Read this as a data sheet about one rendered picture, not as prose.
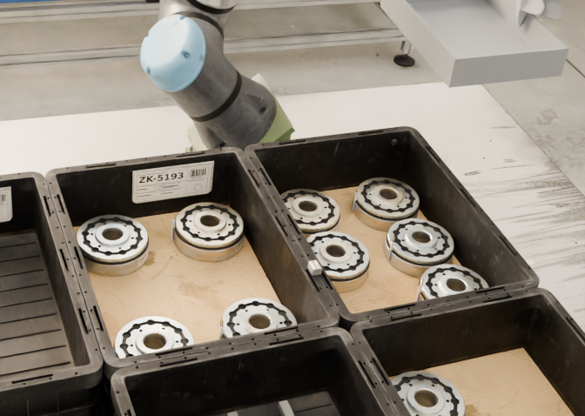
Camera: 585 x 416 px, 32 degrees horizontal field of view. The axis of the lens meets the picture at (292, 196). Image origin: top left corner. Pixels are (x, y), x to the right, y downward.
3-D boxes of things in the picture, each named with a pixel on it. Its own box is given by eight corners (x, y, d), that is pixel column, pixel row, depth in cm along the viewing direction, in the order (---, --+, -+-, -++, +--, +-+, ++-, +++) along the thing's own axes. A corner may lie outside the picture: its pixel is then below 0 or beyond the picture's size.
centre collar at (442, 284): (433, 277, 146) (434, 274, 145) (465, 275, 147) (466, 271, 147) (445, 300, 142) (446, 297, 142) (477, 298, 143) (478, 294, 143)
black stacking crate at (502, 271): (236, 207, 162) (242, 149, 155) (400, 184, 172) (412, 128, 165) (332, 387, 133) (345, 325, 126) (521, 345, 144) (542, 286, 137)
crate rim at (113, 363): (43, 183, 145) (43, 169, 144) (239, 157, 156) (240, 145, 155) (106, 384, 117) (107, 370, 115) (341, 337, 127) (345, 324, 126)
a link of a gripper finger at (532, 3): (521, 36, 163) (551, -16, 159) (501, 18, 167) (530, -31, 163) (535, 39, 165) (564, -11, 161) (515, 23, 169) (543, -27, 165)
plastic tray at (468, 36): (379, 6, 174) (384, -21, 171) (482, -2, 180) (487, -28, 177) (448, 87, 154) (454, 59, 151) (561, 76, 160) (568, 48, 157)
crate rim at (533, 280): (239, 157, 156) (240, 144, 155) (410, 136, 167) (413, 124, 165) (342, 337, 127) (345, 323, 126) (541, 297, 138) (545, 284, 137)
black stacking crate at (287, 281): (46, 234, 151) (43, 173, 144) (233, 207, 162) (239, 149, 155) (107, 437, 123) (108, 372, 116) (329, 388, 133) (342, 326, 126)
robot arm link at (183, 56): (178, 127, 173) (129, 79, 164) (184, 71, 181) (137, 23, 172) (237, 102, 168) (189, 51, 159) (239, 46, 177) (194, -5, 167)
